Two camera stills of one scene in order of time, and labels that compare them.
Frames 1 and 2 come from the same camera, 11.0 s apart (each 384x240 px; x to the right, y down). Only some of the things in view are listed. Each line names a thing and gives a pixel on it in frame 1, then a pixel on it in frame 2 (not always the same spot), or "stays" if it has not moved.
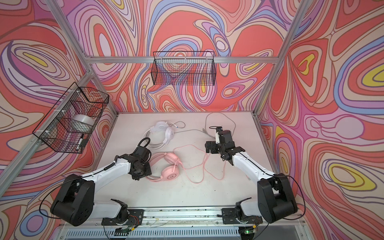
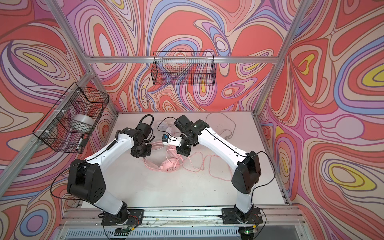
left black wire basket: (68, 124) stays
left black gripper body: (145, 170) to (144, 150)
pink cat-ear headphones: (170, 172) to (170, 165)
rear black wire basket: (185, 68) stays
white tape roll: (82, 123) stays
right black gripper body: (215, 148) to (186, 144)
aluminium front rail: (197, 218) stays
